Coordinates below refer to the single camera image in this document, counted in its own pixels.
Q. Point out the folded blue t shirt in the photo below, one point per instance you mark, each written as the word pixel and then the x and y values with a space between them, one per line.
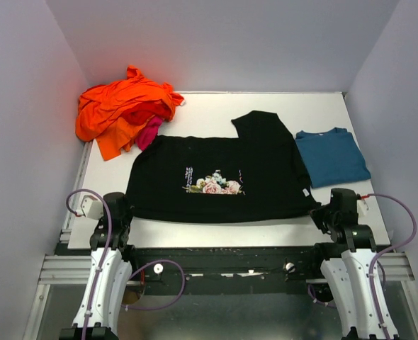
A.
pixel 332 157

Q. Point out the black printed t shirt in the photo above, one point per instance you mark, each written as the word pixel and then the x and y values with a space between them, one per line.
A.
pixel 258 175

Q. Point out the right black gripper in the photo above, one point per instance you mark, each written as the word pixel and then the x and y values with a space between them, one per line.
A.
pixel 317 215

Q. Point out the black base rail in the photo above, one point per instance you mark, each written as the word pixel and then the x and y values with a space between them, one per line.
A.
pixel 229 271

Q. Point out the magenta t shirt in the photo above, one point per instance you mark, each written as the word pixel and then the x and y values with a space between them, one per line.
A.
pixel 148 133

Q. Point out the red t shirt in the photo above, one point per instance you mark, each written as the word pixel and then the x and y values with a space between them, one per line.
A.
pixel 142 112

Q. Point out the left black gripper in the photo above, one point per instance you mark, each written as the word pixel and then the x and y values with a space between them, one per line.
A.
pixel 130 214

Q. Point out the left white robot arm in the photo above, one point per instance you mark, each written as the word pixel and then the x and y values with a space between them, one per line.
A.
pixel 110 269

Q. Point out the orange t shirt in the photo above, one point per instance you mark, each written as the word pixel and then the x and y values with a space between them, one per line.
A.
pixel 100 109

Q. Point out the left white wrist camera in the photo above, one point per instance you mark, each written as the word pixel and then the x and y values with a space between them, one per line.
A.
pixel 91 207

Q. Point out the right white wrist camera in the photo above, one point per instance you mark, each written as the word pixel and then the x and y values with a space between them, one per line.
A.
pixel 362 206

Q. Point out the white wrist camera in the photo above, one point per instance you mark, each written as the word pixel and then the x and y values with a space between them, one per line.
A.
pixel 91 207
pixel 362 206

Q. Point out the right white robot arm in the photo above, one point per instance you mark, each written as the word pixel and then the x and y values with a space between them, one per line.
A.
pixel 350 267

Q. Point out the aluminium frame rail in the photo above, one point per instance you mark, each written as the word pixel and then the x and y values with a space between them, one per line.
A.
pixel 63 267

